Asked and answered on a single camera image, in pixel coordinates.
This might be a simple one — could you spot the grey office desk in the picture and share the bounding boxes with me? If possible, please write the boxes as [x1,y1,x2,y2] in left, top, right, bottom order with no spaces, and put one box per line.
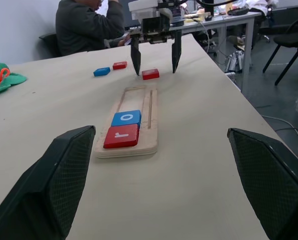
[123,10,262,94]

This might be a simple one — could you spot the blue block letter o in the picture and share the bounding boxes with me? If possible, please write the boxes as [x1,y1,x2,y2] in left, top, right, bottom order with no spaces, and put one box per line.
[110,109,142,128]

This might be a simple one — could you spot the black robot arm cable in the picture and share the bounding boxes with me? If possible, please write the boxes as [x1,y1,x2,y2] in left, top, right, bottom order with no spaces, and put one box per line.
[195,0,240,7]

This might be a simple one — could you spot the black keyboard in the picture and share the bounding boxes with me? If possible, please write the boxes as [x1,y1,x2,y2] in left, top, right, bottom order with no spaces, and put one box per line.
[227,8,250,16]

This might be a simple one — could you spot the plain blue letter block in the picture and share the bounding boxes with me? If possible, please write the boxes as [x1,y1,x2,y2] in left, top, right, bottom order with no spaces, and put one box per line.
[93,66,111,78]

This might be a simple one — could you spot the large red letter block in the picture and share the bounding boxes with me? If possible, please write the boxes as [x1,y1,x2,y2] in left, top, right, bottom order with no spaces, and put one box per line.
[141,69,161,81]

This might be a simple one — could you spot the person in dark sweater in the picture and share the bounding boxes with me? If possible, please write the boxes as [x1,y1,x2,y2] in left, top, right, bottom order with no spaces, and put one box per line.
[55,0,130,57]

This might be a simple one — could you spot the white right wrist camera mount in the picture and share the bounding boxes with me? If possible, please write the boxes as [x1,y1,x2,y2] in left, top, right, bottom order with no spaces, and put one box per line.
[128,0,159,21]

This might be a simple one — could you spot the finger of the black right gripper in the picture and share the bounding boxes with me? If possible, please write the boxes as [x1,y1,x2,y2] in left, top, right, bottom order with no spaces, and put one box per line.
[130,33,142,76]
[171,29,183,74]

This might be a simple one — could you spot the small red letter block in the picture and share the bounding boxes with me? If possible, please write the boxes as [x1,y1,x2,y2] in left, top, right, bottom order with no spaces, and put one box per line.
[112,61,128,71]

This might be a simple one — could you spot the long wooden letter tray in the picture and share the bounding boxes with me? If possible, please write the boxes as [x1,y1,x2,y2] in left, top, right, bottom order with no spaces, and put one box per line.
[93,84,159,159]

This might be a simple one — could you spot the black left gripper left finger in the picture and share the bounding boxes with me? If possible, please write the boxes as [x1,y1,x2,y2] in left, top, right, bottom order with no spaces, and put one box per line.
[0,125,97,240]

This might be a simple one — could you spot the white floor cable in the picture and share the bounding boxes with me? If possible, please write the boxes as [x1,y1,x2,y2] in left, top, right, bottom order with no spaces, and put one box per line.
[260,114,298,144]

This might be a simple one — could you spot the red block letter r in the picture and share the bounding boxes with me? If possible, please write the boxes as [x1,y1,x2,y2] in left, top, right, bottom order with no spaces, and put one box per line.
[103,124,141,149]

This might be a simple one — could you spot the black office chair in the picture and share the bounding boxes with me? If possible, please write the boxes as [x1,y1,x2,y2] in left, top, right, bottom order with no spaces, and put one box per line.
[38,33,63,59]

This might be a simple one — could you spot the black metal-legged chair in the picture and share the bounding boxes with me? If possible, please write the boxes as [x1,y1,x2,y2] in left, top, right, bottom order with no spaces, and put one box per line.
[262,14,298,87]

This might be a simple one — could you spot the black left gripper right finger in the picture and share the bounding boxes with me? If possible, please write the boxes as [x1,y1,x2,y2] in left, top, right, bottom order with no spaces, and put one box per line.
[227,127,298,240]

